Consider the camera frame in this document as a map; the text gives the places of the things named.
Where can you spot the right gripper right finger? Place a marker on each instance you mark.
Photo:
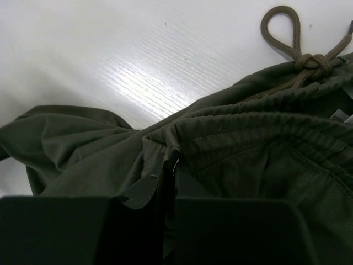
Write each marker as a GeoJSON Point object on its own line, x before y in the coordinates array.
{"type": "Point", "coordinates": [214, 230]}

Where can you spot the olive green shorts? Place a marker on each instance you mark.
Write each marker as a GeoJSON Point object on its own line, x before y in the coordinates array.
{"type": "Point", "coordinates": [283, 133]}

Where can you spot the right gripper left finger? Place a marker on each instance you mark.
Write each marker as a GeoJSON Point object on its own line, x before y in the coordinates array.
{"type": "Point", "coordinates": [125, 229]}

